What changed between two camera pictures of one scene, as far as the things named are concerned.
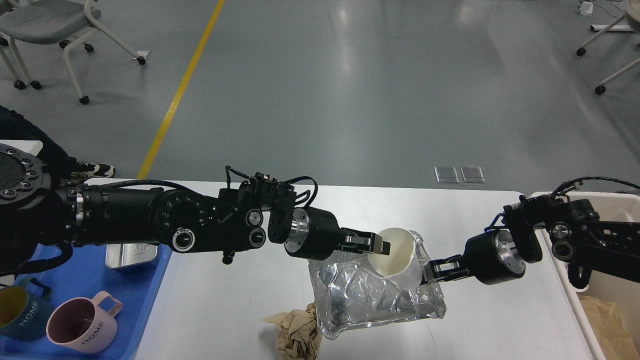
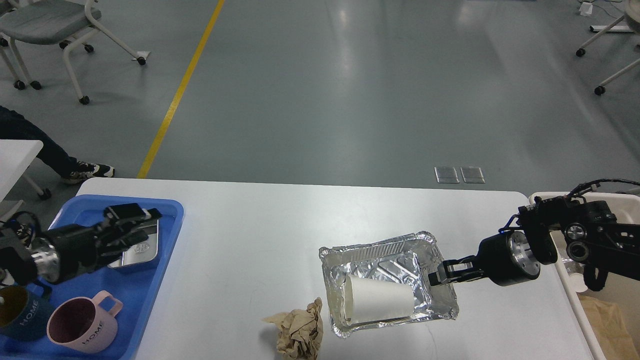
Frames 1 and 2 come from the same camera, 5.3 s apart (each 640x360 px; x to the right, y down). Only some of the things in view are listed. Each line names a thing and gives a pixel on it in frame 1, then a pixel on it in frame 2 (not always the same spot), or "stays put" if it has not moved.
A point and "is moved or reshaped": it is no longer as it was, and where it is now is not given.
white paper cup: (402, 267) to (366, 300)
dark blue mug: (24, 310) stays put
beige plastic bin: (610, 305) stays put
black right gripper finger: (431, 276) stays put
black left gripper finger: (362, 241) to (122, 214)
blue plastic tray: (85, 274) stays put
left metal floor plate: (446, 175) stays put
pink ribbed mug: (84, 325) stays put
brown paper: (299, 335) stays put
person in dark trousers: (14, 126) stays put
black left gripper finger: (351, 249) to (114, 247)
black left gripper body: (315, 234) to (65, 253)
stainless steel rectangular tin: (118, 255) stays put
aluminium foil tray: (349, 295) is moved or reshaped
